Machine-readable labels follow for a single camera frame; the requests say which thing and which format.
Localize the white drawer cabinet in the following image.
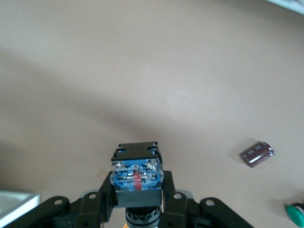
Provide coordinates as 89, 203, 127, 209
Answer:
0, 191, 41, 226

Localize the yellow push button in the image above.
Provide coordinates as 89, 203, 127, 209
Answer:
110, 141, 164, 228

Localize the maroon cylindrical capacitor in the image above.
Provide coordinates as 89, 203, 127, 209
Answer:
239, 141, 276, 169

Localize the green push button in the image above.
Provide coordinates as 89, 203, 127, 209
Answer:
285, 201, 304, 227

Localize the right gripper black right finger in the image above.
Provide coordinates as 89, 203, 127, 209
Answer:
161, 170, 202, 228

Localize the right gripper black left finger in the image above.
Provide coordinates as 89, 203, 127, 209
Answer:
78, 171, 119, 228

